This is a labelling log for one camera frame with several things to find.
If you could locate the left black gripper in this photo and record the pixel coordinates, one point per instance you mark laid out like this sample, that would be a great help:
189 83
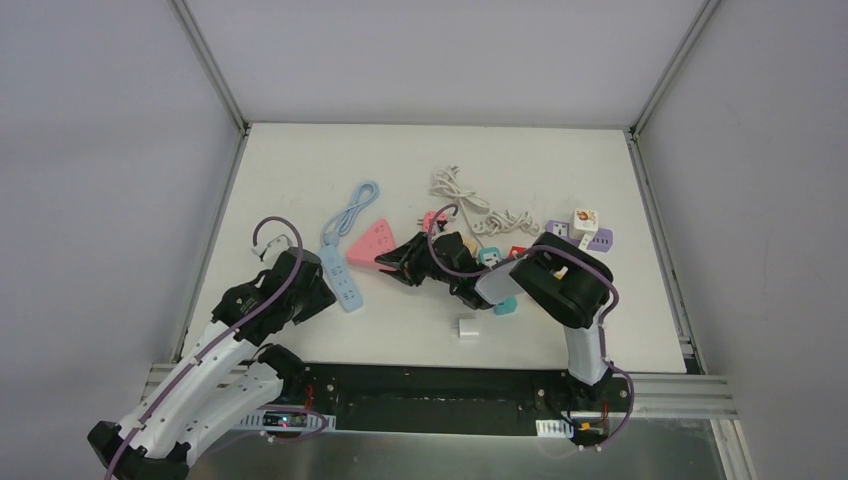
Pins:
315 299

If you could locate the pink triangular plug adapter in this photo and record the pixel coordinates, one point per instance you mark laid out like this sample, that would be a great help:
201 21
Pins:
378 239

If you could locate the red cube plug adapter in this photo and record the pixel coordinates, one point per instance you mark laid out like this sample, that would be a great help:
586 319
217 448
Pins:
515 251

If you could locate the beige wooden cube adapter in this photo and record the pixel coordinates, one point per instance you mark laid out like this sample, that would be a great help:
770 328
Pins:
471 245

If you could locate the light blue power strip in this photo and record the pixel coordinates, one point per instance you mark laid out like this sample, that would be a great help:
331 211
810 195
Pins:
340 278

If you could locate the teal power strip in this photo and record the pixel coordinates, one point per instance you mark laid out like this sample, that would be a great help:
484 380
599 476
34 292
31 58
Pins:
497 287

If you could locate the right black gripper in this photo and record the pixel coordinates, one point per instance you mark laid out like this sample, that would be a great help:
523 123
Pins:
422 258

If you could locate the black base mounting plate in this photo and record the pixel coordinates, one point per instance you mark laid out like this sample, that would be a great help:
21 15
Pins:
436 400

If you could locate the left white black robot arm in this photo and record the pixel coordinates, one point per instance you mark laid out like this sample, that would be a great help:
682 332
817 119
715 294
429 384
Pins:
231 371

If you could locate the purple socket adapter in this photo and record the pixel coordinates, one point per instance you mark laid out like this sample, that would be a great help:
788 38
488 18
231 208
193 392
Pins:
602 240

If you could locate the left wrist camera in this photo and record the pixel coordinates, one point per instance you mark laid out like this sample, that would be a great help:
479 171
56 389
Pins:
272 249

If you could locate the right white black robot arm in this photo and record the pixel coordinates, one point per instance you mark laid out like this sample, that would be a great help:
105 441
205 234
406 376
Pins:
571 286

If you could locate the white USB charger block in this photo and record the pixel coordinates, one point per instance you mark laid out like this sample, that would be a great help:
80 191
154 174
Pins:
468 329

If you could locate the white cube adapter with sticker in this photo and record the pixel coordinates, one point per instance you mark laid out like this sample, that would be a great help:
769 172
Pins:
584 222

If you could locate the pink square plug adapter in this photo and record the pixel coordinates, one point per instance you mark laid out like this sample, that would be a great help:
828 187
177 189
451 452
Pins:
431 216

